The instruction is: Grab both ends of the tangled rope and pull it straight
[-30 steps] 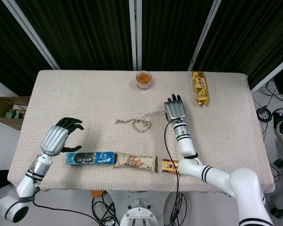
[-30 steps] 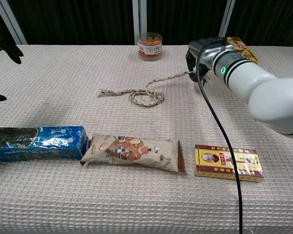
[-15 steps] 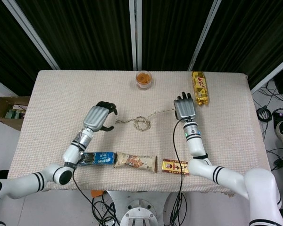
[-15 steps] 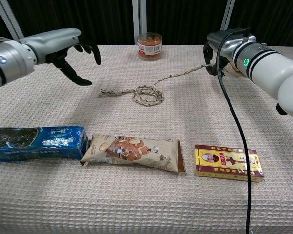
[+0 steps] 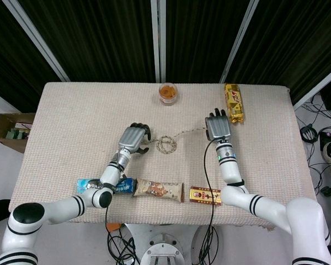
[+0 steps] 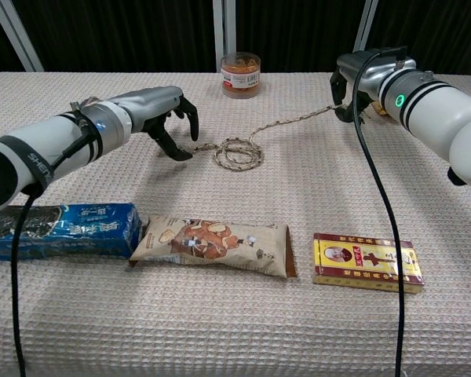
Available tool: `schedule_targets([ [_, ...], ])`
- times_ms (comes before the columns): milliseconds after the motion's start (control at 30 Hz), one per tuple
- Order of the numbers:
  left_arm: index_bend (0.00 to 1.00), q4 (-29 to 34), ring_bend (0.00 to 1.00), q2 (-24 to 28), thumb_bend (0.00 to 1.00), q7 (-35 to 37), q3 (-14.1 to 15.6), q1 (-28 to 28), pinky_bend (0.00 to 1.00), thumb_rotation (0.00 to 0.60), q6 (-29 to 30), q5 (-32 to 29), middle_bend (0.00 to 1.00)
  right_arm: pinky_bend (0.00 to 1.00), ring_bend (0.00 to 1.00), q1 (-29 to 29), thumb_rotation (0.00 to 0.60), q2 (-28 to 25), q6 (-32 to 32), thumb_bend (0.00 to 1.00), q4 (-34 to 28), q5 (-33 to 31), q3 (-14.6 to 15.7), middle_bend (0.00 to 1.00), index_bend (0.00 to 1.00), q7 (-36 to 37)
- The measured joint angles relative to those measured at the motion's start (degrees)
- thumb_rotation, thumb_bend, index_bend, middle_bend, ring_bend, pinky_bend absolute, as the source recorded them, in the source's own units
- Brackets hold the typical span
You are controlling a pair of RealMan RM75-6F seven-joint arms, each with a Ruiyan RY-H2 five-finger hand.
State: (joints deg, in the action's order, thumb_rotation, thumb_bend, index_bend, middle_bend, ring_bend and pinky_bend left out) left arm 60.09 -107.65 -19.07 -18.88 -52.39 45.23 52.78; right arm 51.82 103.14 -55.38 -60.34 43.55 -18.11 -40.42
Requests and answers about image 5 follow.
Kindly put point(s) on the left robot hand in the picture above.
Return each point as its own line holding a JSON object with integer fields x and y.
{"x": 132, "y": 139}

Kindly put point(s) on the beige brown snack packet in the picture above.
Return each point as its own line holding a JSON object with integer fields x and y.
{"x": 158, "y": 190}

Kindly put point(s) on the gold yellow snack packet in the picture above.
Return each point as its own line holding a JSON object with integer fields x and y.
{"x": 234, "y": 102}

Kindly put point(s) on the clear cup of orange snacks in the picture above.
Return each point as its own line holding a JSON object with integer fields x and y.
{"x": 168, "y": 93}

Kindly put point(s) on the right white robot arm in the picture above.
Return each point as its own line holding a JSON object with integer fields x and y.
{"x": 264, "y": 204}

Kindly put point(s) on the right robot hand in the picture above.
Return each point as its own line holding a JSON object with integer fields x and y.
{"x": 218, "y": 125}

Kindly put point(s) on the blue cookie package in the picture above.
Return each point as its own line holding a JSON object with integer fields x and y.
{"x": 125, "y": 187}

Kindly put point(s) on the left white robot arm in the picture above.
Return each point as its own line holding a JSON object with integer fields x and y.
{"x": 58, "y": 204}

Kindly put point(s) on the beige woven tablecloth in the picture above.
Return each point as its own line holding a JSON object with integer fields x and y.
{"x": 165, "y": 110}

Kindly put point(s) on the red gold snack box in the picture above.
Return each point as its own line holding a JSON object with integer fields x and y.
{"x": 204, "y": 195}

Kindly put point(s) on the orange tag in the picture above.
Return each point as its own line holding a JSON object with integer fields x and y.
{"x": 113, "y": 227}

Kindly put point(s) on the brown cardboard box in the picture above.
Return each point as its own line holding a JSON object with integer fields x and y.
{"x": 12, "y": 131}

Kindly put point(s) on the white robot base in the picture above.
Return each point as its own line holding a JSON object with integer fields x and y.
{"x": 162, "y": 249}

